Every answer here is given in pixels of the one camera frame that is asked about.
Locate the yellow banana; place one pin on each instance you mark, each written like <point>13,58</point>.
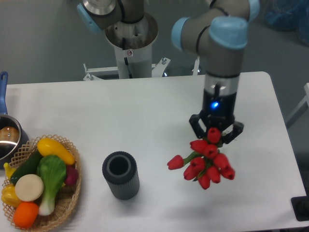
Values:
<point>9,171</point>

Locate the purple red radish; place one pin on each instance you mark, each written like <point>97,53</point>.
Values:
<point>72,176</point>

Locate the cream round disc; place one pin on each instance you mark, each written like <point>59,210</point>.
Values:
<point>29,188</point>

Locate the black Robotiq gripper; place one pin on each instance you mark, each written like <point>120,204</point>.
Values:
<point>217,113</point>

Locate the blue handled saucepan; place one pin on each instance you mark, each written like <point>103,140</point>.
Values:
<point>12,135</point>

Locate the yellow bell pepper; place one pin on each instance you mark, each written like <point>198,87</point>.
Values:
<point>9,196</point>

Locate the yellow squash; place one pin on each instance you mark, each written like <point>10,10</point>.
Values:
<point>48,146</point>

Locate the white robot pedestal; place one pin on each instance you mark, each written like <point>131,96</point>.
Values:
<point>132,45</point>

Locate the blue plastic bag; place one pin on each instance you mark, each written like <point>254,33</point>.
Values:
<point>288,15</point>

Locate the orange fruit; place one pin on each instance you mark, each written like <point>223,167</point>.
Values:
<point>25,215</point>

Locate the dark grey ribbed vase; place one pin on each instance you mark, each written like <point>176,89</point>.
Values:
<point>121,174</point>

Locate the woven wicker basket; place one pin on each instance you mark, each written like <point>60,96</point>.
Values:
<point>67,197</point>

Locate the red tulip bouquet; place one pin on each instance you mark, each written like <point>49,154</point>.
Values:
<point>206,163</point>

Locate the white frame at right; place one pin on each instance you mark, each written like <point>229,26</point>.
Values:
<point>300,109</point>

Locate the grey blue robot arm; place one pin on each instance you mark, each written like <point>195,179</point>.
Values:
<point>219,35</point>

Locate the green bok choy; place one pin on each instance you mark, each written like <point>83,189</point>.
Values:
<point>52,171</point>

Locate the dark green cucumber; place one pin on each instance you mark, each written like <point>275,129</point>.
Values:
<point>28,167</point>

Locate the black device at table edge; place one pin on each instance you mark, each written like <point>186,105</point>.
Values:
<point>301,207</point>

